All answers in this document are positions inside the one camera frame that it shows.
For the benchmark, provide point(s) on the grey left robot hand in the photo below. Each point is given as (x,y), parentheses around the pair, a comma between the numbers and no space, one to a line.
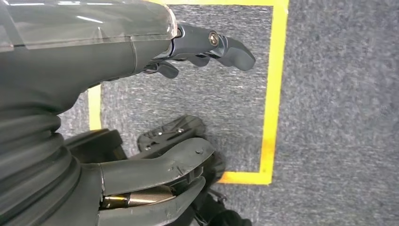
(78,46)

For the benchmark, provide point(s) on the yellow floor tape square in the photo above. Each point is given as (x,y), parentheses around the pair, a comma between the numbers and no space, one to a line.
(274,93)

